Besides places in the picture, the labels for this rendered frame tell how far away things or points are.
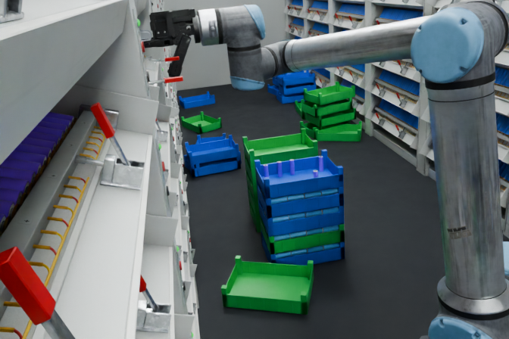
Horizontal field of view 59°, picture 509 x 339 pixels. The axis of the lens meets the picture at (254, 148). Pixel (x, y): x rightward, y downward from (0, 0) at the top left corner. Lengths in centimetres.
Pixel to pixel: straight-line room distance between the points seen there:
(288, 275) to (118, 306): 150
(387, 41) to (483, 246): 47
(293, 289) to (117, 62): 127
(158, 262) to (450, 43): 58
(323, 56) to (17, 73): 104
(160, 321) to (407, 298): 125
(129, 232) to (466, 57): 60
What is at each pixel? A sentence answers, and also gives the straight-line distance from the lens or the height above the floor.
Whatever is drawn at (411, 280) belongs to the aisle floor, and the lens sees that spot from 181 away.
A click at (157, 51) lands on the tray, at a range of 134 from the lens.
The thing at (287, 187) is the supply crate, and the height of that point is 36.
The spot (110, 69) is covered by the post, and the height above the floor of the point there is 98.
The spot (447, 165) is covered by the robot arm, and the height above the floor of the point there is 73.
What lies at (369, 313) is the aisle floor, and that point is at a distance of 165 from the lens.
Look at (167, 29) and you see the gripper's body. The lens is 117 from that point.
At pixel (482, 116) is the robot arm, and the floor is 83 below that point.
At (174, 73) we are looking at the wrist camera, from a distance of 119.
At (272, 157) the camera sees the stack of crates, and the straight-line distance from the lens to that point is 193.
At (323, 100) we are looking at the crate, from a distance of 309.
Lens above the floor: 108
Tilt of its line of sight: 21 degrees down
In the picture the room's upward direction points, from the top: 5 degrees counter-clockwise
